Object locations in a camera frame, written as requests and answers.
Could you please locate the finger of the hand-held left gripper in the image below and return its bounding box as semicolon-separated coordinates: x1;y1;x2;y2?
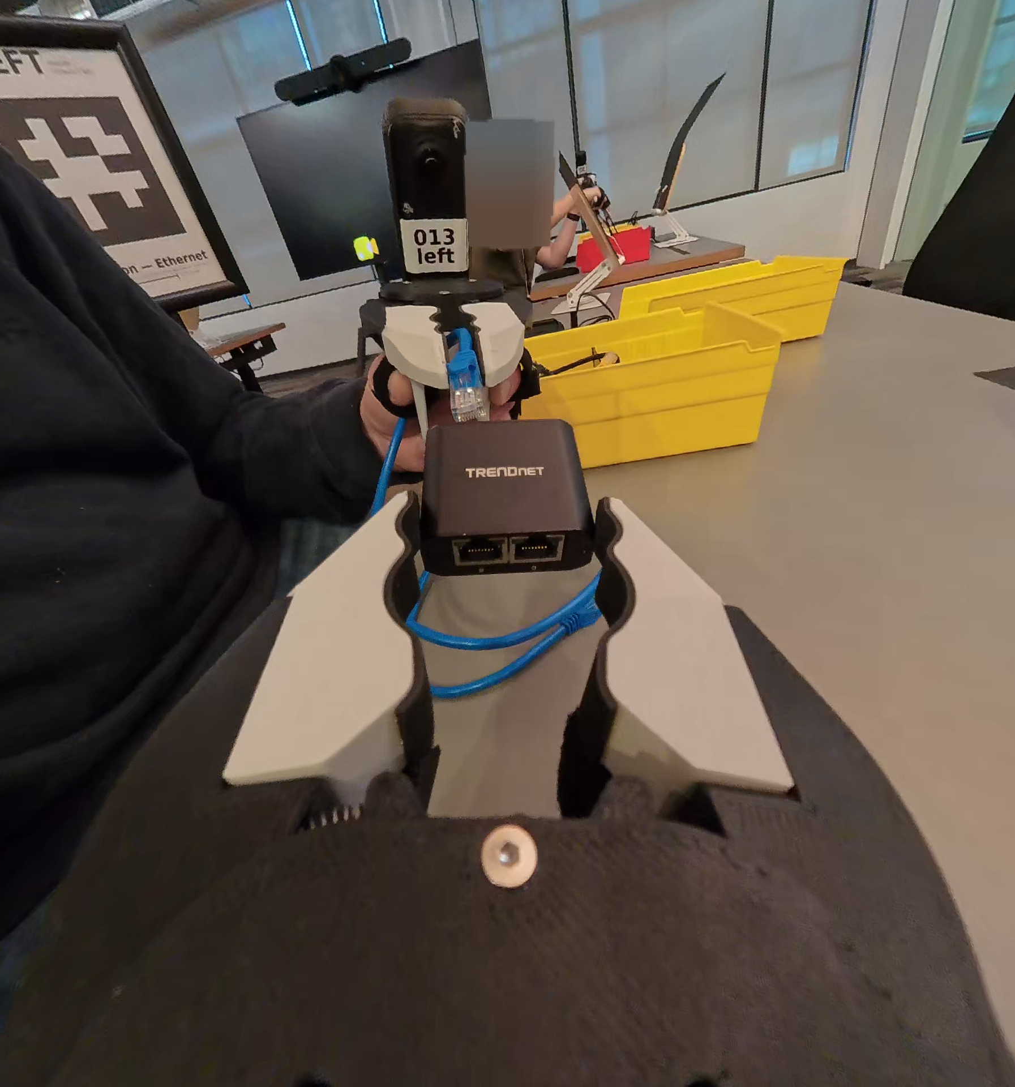
380;306;456;390
472;304;527;387

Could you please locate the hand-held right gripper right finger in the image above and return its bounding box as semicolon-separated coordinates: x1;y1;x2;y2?
558;497;797;820

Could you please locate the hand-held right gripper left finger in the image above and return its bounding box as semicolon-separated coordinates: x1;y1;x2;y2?
221;491;436;803

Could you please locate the blue ethernet cable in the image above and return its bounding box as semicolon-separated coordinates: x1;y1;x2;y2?
370;325;603;701

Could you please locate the black network adapter box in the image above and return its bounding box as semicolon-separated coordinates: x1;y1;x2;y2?
419;418;597;577

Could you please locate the yellow plastic bin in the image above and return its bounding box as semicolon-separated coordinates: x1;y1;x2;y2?
520;303;787;470
618;255;850;343

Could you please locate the person's left forearm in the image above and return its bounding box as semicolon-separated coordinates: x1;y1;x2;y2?
219;374;372;532

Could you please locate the person's left hand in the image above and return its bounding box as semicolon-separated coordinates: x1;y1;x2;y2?
358;361;521;478

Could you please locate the large black monitor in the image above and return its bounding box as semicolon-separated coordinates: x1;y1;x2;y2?
237;38;495;281

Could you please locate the black video bar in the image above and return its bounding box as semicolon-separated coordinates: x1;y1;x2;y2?
273;38;413;105

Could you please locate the red plastic bin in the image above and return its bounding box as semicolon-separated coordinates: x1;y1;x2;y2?
577;225;653;275

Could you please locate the small wooden desk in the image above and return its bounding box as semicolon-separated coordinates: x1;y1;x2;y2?
202;323;288;379

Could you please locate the black framed marker sign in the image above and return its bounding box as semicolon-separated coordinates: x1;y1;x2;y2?
0;15;249;309

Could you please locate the black office chair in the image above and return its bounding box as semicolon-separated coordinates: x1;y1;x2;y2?
902;53;1015;324

